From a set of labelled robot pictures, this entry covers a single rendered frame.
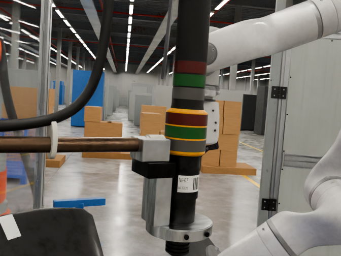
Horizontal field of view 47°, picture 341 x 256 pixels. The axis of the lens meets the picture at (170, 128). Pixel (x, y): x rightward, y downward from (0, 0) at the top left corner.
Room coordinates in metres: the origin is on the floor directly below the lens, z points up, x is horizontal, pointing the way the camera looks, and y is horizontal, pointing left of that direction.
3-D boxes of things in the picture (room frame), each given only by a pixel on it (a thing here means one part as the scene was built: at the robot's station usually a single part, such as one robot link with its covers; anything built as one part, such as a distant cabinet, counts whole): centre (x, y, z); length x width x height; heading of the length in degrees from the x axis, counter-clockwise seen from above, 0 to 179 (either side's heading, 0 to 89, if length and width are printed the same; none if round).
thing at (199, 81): (0.40, -0.02, 1.60); 0.03 x 0.03 x 0.01
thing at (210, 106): (0.91, -0.06, 1.54); 0.10 x 0.07 x 0.11; 85
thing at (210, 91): (0.91, -0.06, 1.60); 0.09 x 0.08 x 0.03; 85
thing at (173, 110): (0.40, -0.02, 1.55); 0.04 x 0.04 x 0.05
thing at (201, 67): (0.40, -0.02, 1.61); 0.03 x 0.03 x 0.01
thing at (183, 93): (0.40, -0.02, 1.59); 0.03 x 0.03 x 0.01
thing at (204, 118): (0.40, -0.02, 1.56); 0.04 x 0.04 x 0.01
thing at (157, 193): (0.40, -0.01, 1.49); 0.09 x 0.07 x 0.10; 120
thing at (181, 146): (0.40, -0.02, 1.54); 0.04 x 0.04 x 0.01
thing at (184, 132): (0.40, -0.02, 1.55); 0.04 x 0.04 x 0.01
